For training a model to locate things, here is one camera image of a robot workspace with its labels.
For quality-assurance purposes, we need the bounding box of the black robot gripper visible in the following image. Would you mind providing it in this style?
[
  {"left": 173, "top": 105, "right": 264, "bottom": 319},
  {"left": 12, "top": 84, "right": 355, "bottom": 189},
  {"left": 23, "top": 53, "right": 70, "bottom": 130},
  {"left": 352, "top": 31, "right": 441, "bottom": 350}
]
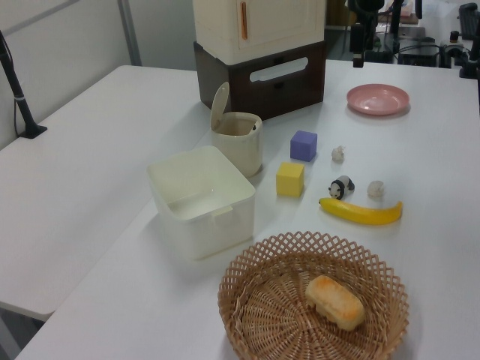
[{"left": 350, "top": 22, "right": 376, "bottom": 69}]

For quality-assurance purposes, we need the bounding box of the cream hinged dustbin lid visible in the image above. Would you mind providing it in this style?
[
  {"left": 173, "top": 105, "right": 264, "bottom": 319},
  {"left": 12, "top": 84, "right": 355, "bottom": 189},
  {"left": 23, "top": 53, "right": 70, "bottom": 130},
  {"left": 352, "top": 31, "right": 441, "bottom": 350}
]
[{"left": 208, "top": 81, "right": 231, "bottom": 132}]

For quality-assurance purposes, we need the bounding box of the toy bread loaf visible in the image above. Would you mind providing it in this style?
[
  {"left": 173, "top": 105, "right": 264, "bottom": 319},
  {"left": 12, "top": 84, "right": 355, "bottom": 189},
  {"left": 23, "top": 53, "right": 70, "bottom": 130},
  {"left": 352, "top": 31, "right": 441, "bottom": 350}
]
[{"left": 304, "top": 274, "right": 365, "bottom": 332}]

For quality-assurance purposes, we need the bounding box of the black clamp stand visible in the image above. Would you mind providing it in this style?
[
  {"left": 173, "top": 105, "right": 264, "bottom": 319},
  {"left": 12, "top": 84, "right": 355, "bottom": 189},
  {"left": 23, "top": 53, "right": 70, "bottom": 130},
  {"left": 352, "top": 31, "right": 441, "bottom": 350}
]
[{"left": 457, "top": 39, "right": 480, "bottom": 80}]

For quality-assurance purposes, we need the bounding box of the cream storage box with handle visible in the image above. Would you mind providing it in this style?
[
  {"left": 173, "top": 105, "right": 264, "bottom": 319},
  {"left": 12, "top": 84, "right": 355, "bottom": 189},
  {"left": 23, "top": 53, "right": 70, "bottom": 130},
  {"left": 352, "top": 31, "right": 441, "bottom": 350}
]
[{"left": 192, "top": 0, "right": 326, "bottom": 63}]

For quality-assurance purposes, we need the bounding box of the yellow toy banana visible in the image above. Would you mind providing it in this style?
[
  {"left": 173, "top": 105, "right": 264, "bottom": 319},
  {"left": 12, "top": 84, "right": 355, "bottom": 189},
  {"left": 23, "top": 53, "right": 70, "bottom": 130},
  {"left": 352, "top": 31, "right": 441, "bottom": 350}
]
[{"left": 318, "top": 197, "right": 404, "bottom": 227}]

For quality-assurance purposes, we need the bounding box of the yellow cube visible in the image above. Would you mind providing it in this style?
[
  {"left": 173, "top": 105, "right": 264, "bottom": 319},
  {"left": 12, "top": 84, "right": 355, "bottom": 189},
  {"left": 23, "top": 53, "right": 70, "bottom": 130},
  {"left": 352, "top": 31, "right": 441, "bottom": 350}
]
[{"left": 275, "top": 161, "right": 305, "bottom": 197}]

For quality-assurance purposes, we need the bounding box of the panda figurine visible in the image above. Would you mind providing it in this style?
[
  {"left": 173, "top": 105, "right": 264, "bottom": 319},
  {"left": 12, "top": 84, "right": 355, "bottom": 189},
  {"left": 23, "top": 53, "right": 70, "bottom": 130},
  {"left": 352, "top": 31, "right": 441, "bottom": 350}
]
[{"left": 328, "top": 175, "right": 356, "bottom": 200}]

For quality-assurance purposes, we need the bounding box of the dark brown drawer box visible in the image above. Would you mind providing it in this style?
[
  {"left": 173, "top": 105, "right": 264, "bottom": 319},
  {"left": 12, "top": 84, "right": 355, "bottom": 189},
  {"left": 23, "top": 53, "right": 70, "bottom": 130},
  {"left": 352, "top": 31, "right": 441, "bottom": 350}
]
[{"left": 193, "top": 39, "right": 327, "bottom": 121}]

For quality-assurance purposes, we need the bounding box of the purple cube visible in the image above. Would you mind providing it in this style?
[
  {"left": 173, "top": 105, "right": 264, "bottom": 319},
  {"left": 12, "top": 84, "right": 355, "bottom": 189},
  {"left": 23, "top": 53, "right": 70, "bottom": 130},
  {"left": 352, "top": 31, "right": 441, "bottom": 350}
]
[{"left": 289, "top": 130, "right": 318, "bottom": 163}]

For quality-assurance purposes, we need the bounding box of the woven wicker basket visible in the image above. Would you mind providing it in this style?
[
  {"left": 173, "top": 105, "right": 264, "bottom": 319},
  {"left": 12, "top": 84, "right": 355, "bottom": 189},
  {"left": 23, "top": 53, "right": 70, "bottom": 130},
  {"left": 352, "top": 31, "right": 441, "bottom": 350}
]
[{"left": 217, "top": 230, "right": 410, "bottom": 360}]

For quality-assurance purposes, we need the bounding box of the white open plastic box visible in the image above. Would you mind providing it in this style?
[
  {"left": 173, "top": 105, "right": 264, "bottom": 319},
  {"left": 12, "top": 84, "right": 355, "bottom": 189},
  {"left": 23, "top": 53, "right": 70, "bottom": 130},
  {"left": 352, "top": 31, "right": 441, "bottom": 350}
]
[{"left": 146, "top": 145, "right": 257, "bottom": 261}]

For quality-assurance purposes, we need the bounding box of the black camera stand pole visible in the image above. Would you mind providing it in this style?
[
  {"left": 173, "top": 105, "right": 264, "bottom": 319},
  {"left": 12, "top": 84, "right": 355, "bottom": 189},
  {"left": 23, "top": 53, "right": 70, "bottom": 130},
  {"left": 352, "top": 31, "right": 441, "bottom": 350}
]
[{"left": 0, "top": 29, "right": 48, "bottom": 140}]

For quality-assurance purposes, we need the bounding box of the pink plate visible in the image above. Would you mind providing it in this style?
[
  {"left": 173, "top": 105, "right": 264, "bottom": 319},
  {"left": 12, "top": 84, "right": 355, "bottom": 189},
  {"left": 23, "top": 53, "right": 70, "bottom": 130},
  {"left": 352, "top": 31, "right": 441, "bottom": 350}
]
[{"left": 346, "top": 84, "right": 410, "bottom": 116}]

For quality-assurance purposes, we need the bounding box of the cream round dustbin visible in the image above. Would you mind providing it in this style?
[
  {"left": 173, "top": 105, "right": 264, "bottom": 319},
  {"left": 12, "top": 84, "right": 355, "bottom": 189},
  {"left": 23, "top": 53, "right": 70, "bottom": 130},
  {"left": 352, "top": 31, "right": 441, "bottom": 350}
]
[{"left": 209, "top": 111, "right": 263, "bottom": 178}]

